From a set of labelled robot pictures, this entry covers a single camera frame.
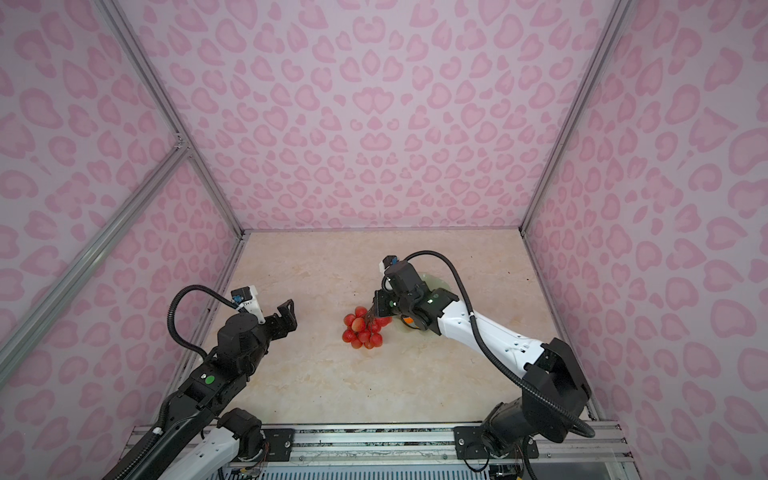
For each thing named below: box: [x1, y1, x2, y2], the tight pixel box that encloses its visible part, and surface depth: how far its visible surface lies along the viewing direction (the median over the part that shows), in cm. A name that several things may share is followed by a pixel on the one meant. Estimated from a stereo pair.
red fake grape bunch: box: [342, 306, 393, 349], surface depth 85 cm
